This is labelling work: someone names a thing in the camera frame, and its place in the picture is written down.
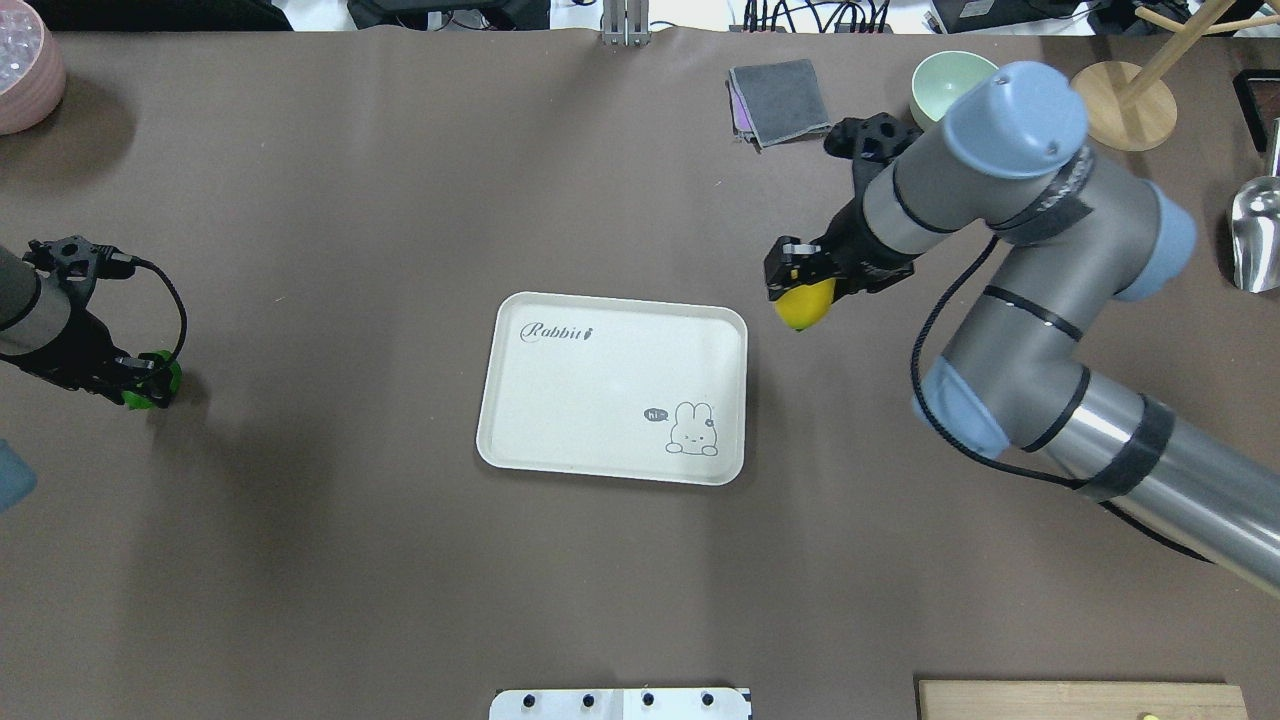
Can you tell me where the grey folded cloth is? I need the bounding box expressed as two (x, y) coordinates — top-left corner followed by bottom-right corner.
(727, 59), (832, 149)

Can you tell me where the yellow lemon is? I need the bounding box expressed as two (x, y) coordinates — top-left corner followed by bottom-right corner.
(773, 278), (837, 332)

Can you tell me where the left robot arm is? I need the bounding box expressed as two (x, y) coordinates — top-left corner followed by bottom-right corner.
(1, 236), (188, 409)

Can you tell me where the bamboo cutting board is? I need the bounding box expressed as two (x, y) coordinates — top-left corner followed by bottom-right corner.
(916, 679), (1249, 719)

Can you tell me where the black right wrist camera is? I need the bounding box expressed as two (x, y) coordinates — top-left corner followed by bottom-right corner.
(823, 111), (924, 197)

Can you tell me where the aluminium frame post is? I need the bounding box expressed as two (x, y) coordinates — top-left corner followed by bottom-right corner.
(599, 0), (652, 47)

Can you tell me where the green lime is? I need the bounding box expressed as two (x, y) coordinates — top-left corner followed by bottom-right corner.
(120, 350), (182, 410)

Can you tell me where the pink bowl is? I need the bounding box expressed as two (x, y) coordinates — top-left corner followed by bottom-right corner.
(1, 1), (67, 136)

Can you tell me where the purple cloth under grey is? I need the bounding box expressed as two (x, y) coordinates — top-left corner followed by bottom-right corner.
(726, 79), (756, 142)

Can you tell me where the mint green bowl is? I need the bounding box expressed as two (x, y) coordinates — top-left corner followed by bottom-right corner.
(910, 50), (998, 131)

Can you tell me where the metal scoop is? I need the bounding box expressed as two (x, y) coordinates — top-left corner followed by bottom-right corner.
(1229, 120), (1279, 293)

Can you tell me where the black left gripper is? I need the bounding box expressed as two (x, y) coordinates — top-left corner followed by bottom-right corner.
(3, 307), (177, 409)

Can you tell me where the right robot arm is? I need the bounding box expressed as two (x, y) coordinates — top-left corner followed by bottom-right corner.
(763, 61), (1279, 594)

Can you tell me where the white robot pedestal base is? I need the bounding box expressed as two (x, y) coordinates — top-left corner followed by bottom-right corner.
(488, 687), (754, 719)

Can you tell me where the white rabbit tray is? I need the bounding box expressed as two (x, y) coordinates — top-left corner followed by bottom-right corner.
(476, 292), (748, 486)

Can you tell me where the wooden mug tree stand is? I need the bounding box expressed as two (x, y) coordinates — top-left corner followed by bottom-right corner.
(1070, 1), (1279, 152)

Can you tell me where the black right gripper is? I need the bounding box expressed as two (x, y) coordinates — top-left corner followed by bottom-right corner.
(764, 199), (916, 302)

